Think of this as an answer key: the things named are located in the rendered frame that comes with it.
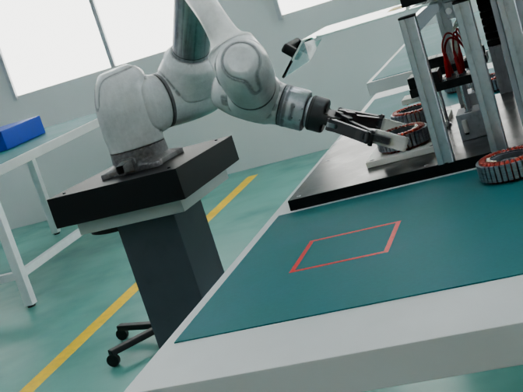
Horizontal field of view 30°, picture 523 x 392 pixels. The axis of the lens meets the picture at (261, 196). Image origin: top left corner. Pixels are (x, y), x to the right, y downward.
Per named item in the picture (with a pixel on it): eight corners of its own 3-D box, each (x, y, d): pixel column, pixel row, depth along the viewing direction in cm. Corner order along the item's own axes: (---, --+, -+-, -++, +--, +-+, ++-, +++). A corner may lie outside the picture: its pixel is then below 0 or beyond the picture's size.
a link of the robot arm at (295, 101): (273, 129, 205) (300, 136, 204) (282, 88, 203) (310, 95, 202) (283, 120, 214) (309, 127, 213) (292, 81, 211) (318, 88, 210)
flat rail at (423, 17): (409, 38, 179) (405, 22, 179) (438, 8, 237) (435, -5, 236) (415, 36, 179) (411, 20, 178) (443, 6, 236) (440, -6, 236)
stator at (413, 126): (375, 158, 201) (370, 141, 200) (383, 146, 211) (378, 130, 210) (429, 145, 197) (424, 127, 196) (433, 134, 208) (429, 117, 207)
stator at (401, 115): (388, 134, 224) (384, 118, 223) (400, 122, 234) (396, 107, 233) (435, 123, 219) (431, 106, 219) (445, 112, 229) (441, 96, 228)
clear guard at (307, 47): (282, 78, 186) (273, 48, 185) (308, 61, 208) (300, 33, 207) (450, 31, 176) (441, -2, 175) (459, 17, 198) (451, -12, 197)
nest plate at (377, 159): (366, 168, 200) (365, 162, 200) (377, 152, 214) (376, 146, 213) (438, 151, 195) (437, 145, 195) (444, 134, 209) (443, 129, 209)
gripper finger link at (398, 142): (376, 128, 199) (375, 129, 198) (409, 137, 198) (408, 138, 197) (372, 142, 200) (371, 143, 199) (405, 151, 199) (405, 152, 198)
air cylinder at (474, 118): (461, 141, 197) (454, 115, 196) (464, 134, 204) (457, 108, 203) (486, 135, 196) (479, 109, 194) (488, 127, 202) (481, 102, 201)
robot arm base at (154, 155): (93, 184, 258) (86, 165, 257) (129, 165, 278) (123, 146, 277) (152, 169, 251) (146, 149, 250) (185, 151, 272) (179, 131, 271)
